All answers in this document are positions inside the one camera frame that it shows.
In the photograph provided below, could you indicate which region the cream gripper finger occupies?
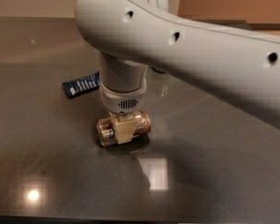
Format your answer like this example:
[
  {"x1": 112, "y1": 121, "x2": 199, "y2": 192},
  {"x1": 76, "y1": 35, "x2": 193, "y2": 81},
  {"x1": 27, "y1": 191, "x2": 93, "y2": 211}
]
[
  {"x1": 114, "y1": 119, "x2": 137, "y2": 145},
  {"x1": 109, "y1": 112, "x2": 134, "y2": 122}
]

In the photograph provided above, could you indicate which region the orange soda can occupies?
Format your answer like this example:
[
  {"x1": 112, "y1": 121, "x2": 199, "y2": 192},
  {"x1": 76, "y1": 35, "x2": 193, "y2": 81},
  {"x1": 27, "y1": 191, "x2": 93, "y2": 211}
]
[{"x1": 96, "y1": 111, "x2": 150, "y2": 147}]

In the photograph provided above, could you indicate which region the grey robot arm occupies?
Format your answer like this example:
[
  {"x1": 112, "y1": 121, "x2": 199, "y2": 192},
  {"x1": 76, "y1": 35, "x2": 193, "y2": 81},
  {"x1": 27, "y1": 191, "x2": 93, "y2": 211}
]
[{"x1": 75, "y1": 0, "x2": 280, "y2": 147}]

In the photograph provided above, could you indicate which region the blue snack bar wrapper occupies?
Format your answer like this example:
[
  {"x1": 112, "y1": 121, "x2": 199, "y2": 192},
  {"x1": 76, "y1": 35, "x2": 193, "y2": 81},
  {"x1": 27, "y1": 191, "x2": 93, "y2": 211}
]
[{"x1": 62, "y1": 72, "x2": 100, "y2": 99}]

